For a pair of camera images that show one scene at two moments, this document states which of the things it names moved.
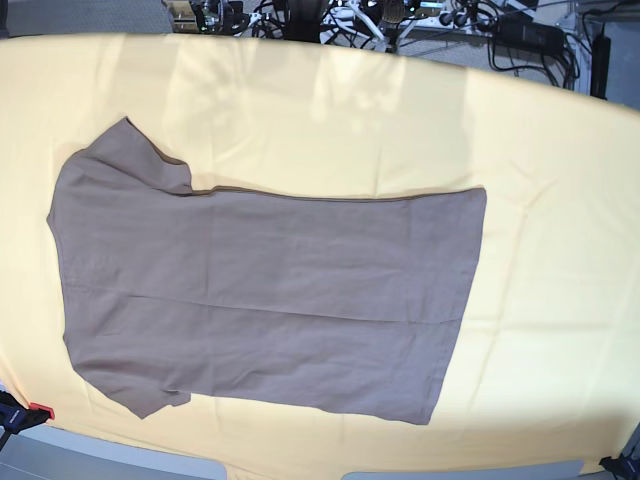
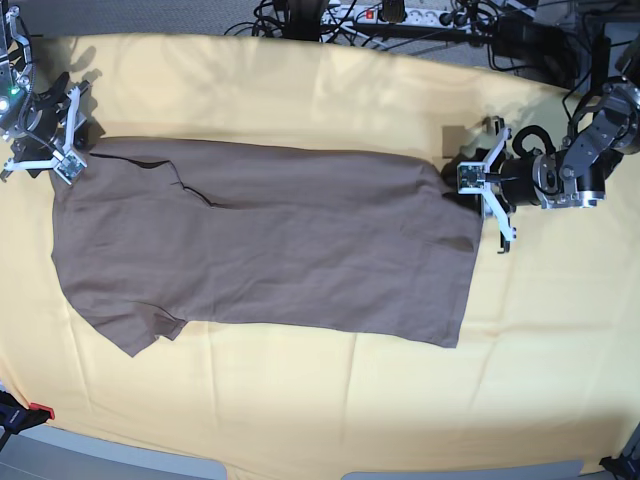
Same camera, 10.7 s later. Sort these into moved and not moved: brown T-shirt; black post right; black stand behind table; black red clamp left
Moved: brown T-shirt
Not moved: black red clamp left; black stand behind table; black post right
